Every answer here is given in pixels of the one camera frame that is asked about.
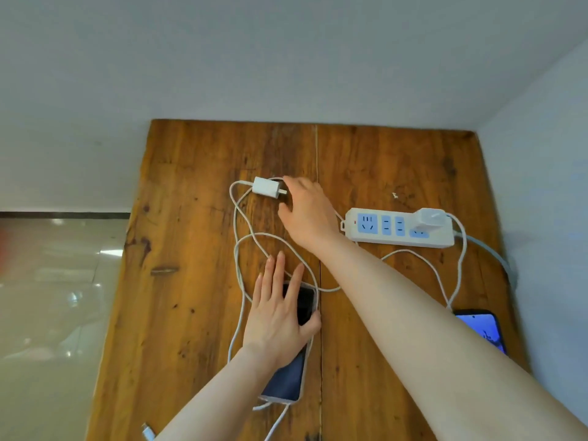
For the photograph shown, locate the long looped white charging cable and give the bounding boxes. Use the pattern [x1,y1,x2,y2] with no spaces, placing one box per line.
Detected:
[227,179,344,441]

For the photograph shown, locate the lit-screen black smartphone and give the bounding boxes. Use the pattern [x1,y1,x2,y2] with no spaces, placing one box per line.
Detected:
[452,309,509,357]

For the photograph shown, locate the dark-screen smartphone with pale case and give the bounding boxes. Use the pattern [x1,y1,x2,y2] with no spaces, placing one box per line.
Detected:
[259,281,319,405]

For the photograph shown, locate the large white charger plug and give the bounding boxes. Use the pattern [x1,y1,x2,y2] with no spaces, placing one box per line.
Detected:
[412,208,449,235]

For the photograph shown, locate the person's right forearm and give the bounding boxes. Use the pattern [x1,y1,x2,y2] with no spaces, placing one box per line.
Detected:
[303,232,588,441]

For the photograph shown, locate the white power strip blue sockets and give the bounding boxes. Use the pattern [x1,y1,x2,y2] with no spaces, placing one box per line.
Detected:
[340,207,455,249]

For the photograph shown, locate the grey power strip cord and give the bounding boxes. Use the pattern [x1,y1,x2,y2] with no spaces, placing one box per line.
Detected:
[453,230,518,290]

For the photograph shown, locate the person's left forearm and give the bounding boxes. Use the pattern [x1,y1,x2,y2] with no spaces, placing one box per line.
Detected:
[156,346,282,441]

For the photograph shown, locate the small white charger plug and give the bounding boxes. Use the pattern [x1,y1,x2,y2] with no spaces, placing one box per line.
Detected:
[252,176,288,199]

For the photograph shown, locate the person's right hand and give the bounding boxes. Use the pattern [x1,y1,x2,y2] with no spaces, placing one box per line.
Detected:
[277,175,343,253]

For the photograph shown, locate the person's left hand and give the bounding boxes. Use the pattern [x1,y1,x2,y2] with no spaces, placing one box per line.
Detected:
[242,251,322,371]

